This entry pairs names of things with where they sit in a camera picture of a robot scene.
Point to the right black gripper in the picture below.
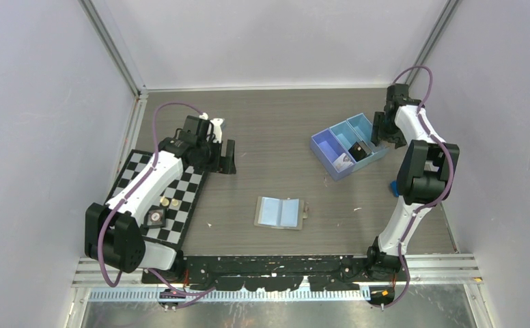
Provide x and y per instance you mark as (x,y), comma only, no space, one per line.
(378,132)

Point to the yellow blue toy block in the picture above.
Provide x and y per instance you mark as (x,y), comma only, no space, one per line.
(394,188)

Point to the grey blue card holder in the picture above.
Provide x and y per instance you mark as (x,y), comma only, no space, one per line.
(283,214)

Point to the small dark framed tile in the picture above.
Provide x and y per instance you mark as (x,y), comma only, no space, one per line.
(155,218)

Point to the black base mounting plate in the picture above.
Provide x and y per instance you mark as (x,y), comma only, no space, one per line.
(273,273)

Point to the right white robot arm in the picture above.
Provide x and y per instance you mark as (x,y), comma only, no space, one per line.
(424,179)

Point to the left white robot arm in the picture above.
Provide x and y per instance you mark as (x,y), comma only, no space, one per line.
(129,231)

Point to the blue three-compartment tray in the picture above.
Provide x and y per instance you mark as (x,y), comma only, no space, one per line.
(331,142)

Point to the black white checkerboard mat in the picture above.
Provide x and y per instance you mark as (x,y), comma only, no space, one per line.
(186,189)

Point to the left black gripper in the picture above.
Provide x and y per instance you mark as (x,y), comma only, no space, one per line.
(226,162)

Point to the black card in tray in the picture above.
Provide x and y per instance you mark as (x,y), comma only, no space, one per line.
(359,151)

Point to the white card in tray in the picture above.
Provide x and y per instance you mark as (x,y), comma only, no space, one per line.
(342,162)

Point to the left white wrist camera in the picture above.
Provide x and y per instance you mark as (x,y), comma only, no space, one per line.
(218,125)

